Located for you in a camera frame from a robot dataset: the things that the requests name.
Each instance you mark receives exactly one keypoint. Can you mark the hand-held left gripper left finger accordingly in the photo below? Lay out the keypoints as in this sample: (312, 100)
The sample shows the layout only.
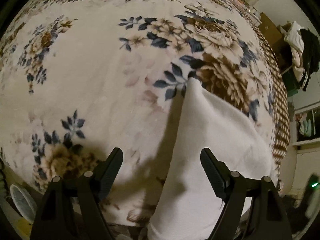
(106, 180)

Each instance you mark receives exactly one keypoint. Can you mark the floral bed blanket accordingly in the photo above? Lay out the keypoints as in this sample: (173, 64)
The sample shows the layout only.
(100, 67)

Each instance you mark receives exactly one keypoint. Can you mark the white wardrobe shelves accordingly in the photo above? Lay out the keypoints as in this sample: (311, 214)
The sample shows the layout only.
(306, 125)

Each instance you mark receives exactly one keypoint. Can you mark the folding chair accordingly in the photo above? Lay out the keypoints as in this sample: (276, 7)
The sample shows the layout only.
(290, 77)

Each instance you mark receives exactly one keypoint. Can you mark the pile of pale clothes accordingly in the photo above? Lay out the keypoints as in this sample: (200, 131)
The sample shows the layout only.
(296, 47)

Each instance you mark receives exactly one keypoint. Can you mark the white trash bin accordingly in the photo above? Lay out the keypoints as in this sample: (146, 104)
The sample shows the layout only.
(23, 201)

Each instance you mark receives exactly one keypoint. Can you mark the brown checked bed sheet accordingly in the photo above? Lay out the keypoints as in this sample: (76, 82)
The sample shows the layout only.
(278, 97)

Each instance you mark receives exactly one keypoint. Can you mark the white pants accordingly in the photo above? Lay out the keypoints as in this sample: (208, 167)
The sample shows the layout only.
(212, 150)

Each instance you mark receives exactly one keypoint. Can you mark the large brown cardboard box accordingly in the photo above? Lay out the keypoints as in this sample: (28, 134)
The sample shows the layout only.
(271, 28)

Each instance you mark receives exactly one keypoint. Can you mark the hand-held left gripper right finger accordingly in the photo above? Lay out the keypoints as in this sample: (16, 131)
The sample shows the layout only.
(215, 177)

